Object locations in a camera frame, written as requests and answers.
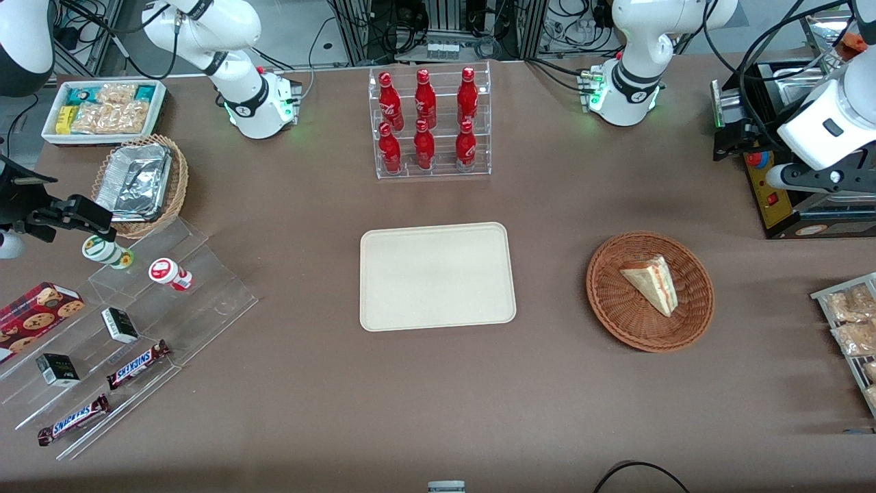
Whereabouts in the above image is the clear bag of pastries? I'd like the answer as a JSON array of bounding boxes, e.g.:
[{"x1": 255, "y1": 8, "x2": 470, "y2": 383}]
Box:
[
  {"x1": 830, "y1": 320, "x2": 876, "y2": 358},
  {"x1": 823, "y1": 283, "x2": 876, "y2": 324}
]

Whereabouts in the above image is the clear acrylic bottle rack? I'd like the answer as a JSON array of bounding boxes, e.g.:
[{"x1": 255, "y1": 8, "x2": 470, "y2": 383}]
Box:
[{"x1": 368, "y1": 61, "x2": 493, "y2": 181}]

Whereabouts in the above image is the green lidded sunflower jar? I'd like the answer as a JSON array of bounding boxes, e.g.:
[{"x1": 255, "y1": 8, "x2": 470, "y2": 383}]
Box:
[{"x1": 81, "y1": 234, "x2": 135, "y2": 270}]

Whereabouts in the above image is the red lidded white jar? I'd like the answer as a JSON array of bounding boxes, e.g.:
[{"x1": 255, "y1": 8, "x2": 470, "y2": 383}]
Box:
[{"x1": 148, "y1": 257, "x2": 194, "y2": 292}]

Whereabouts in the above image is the black cable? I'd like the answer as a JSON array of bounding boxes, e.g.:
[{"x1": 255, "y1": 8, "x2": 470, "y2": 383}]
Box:
[{"x1": 591, "y1": 460, "x2": 692, "y2": 493}]

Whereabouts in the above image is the brown round wicker basket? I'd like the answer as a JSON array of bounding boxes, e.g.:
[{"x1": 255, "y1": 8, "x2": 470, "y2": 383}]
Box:
[{"x1": 585, "y1": 231, "x2": 717, "y2": 354}]

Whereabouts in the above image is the red plaid cookie box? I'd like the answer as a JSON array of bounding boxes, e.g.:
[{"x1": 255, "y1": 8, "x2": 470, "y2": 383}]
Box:
[{"x1": 0, "y1": 281, "x2": 87, "y2": 365}]

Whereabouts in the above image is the Snickers chocolate bar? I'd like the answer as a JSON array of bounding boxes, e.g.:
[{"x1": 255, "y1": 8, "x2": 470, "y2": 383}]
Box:
[
  {"x1": 105, "y1": 340, "x2": 172, "y2": 392},
  {"x1": 37, "y1": 394, "x2": 112, "y2": 447}
]

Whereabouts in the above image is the wrapped triangle sandwich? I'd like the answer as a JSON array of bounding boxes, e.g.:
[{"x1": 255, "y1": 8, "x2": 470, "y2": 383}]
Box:
[{"x1": 619, "y1": 255, "x2": 679, "y2": 318}]

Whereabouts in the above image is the beige plastic serving tray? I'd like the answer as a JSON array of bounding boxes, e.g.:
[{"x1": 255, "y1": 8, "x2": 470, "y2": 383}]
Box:
[{"x1": 359, "y1": 222, "x2": 518, "y2": 333}]

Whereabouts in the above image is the light wicker basket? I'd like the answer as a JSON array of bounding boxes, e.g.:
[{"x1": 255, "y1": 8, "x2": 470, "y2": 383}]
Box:
[{"x1": 91, "y1": 134, "x2": 190, "y2": 240}]

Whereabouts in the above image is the grey tray of pastries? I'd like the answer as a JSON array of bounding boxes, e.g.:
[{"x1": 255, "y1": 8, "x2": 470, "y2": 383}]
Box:
[{"x1": 810, "y1": 272, "x2": 876, "y2": 420}]

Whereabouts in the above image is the small black carton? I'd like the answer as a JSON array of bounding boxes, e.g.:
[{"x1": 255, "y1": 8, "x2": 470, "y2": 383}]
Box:
[
  {"x1": 101, "y1": 307, "x2": 140, "y2": 344},
  {"x1": 35, "y1": 353, "x2": 81, "y2": 388}
]

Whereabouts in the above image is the white plastic snack bin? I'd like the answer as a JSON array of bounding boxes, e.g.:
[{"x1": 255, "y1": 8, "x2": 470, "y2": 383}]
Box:
[{"x1": 41, "y1": 79, "x2": 168, "y2": 148}]

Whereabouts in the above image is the aluminium frame rack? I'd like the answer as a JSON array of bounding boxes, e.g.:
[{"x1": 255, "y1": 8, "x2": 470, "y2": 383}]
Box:
[{"x1": 327, "y1": 0, "x2": 550, "y2": 66}]

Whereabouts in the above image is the clear acrylic stepped shelf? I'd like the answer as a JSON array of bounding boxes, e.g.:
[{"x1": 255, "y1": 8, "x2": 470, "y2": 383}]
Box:
[{"x1": 0, "y1": 218, "x2": 259, "y2": 462}]

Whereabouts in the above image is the stack of foil trays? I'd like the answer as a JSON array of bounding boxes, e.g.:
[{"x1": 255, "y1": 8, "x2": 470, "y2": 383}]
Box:
[{"x1": 94, "y1": 143, "x2": 172, "y2": 221}]

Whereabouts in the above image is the red cola bottle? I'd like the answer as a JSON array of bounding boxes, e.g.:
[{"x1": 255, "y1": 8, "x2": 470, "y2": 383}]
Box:
[
  {"x1": 414, "y1": 68, "x2": 438, "y2": 129},
  {"x1": 378, "y1": 122, "x2": 403, "y2": 175},
  {"x1": 378, "y1": 71, "x2": 405, "y2": 132},
  {"x1": 454, "y1": 119, "x2": 478, "y2": 172},
  {"x1": 456, "y1": 66, "x2": 480, "y2": 127},
  {"x1": 413, "y1": 119, "x2": 437, "y2": 172}
]

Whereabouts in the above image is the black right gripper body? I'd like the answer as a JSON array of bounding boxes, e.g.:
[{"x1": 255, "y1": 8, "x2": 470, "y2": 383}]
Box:
[{"x1": 0, "y1": 155, "x2": 60, "y2": 230}]

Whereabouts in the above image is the black yellow sealing machine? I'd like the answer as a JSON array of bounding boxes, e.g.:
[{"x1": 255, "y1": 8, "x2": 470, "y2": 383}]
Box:
[{"x1": 710, "y1": 58, "x2": 876, "y2": 240}]

